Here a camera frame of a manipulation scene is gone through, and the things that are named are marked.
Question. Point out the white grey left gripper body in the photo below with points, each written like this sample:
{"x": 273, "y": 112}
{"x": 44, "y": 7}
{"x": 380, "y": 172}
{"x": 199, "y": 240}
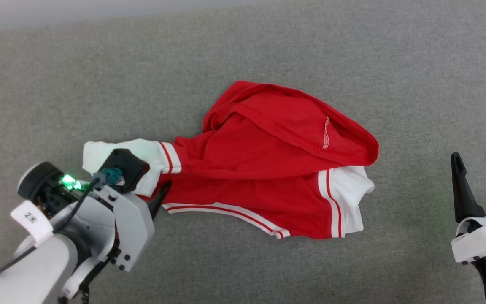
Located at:
{"x": 131, "y": 228}

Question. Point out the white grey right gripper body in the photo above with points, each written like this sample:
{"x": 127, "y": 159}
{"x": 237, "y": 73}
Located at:
{"x": 483, "y": 238}

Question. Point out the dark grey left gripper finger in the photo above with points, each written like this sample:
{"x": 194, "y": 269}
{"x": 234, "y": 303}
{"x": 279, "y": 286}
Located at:
{"x": 160, "y": 198}

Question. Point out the red and white garment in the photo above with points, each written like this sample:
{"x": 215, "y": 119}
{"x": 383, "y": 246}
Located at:
{"x": 268, "y": 169}

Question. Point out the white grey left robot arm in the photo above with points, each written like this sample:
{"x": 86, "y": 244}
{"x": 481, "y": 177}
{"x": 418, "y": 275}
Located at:
{"x": 28, "y": 270}

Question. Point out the white paper label tag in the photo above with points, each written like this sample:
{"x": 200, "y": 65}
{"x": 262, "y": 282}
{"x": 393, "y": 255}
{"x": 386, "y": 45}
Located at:
{"x": 32, "y": 219}

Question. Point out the grey fabric sofa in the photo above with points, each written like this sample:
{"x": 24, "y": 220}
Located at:
{"x": 268, "y": 42}

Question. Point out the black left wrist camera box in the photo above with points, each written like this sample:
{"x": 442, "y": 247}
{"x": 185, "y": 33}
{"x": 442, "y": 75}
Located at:
{"x": 127, "y": 166}

